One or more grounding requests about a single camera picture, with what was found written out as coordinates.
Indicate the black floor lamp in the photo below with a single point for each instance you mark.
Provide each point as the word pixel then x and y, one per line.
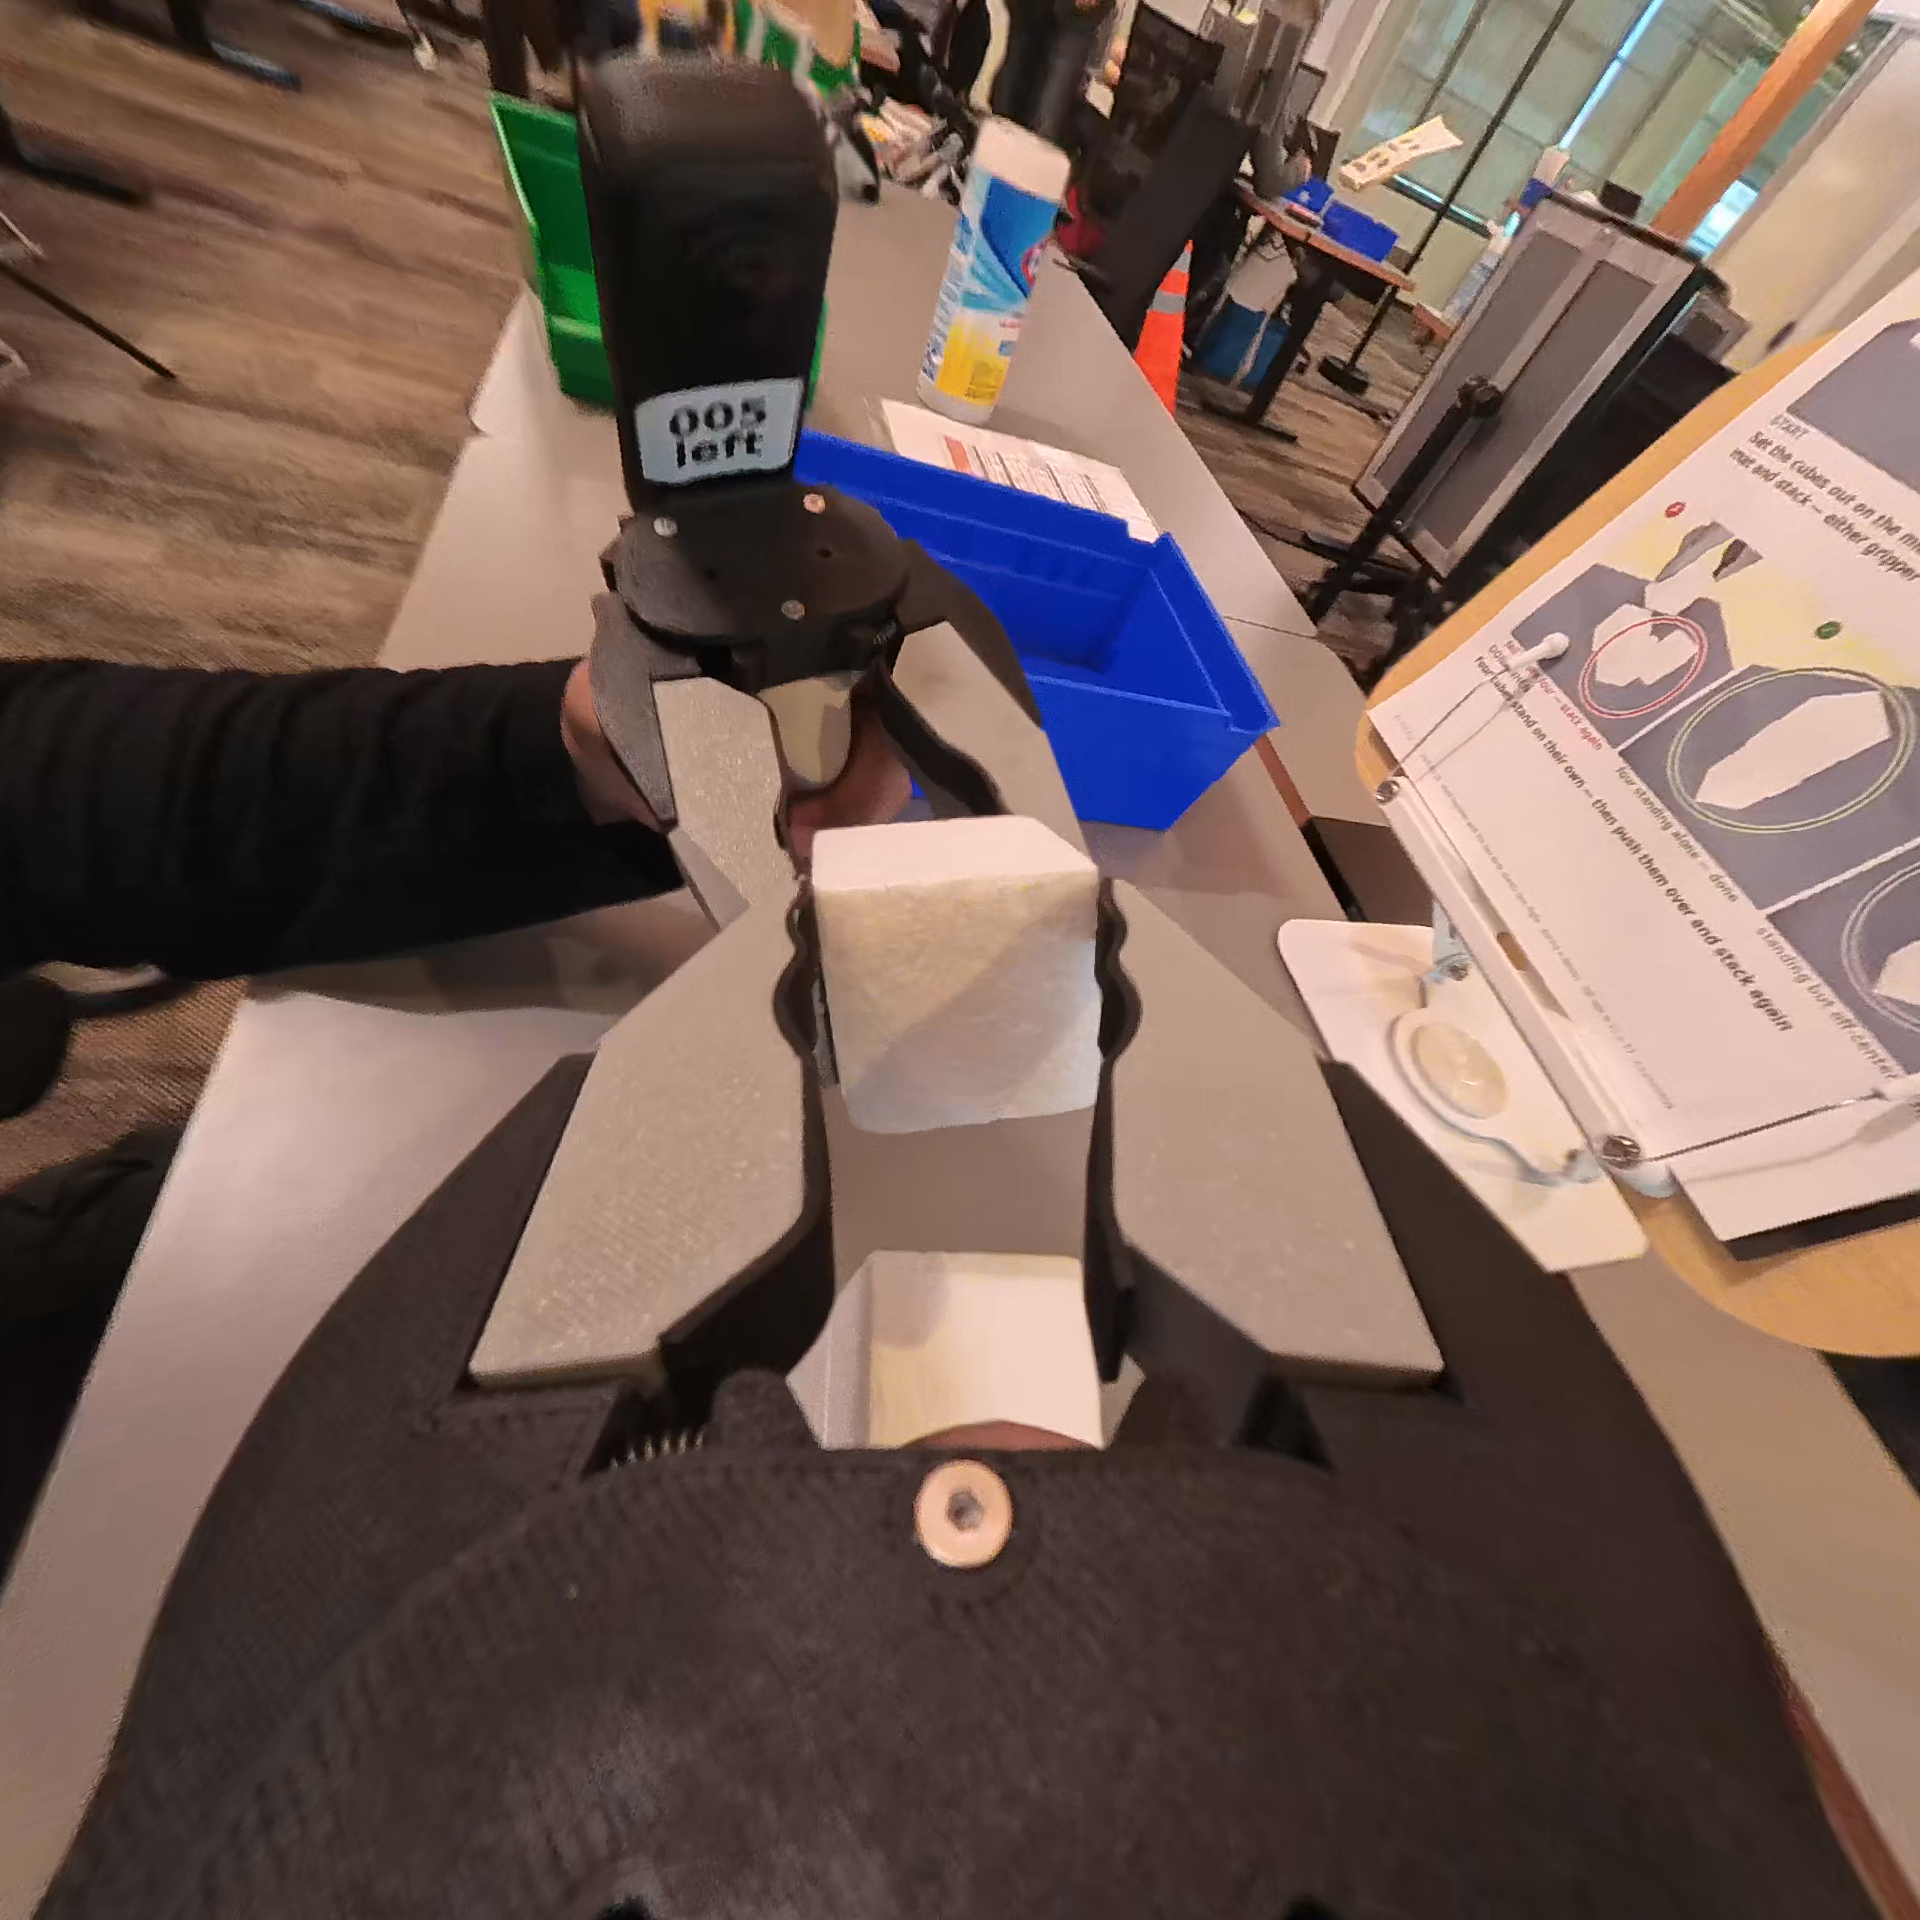
pixel 1441 194

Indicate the person's left forearm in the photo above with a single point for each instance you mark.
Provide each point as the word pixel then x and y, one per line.
pixel 301 809

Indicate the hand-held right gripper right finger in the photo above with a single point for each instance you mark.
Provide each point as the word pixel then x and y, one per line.
pixel 1261 1201

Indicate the blue plastic bin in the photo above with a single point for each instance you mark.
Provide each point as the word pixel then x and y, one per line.
pixel 1358 223
pixel 1110 661

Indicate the black office chair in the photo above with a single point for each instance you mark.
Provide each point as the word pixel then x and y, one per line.
pixel 1163 182

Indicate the cleaning wipes container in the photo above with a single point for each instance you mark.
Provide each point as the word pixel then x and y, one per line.
pixel 983 270

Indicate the small document stand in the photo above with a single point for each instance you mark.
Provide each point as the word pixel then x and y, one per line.
pixel 1403 150

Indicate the grey framed panel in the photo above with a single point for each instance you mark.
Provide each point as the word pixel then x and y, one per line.
pixel 1531 375

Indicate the printed paper sheet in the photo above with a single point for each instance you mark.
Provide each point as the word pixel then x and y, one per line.
pixel 1037 474

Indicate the green plastic bin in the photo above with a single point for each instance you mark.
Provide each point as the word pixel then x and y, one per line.
pixel 557 225

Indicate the white-based document stand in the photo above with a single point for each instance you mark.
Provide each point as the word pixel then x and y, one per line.
pixel 1500 1142

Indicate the person's left hand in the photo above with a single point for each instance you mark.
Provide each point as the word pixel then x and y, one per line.
pixel 879 773

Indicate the white foam cube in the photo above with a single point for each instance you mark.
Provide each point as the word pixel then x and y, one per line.
pixel 960 1349
pixel 960 974

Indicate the orange traffic cone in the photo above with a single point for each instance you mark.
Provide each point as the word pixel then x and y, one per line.
pixel 1163 330

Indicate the wooden top desk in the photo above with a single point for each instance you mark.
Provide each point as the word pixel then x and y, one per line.
pixel 1319 247

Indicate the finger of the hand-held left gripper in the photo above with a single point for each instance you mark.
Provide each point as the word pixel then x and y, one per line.
pixel 720 781
pixel 990 721

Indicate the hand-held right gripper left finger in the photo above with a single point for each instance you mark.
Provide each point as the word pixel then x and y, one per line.
pixel 661 1185

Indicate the printed instruction sheet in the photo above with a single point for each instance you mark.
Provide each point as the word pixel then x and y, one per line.
pixel 1694 839

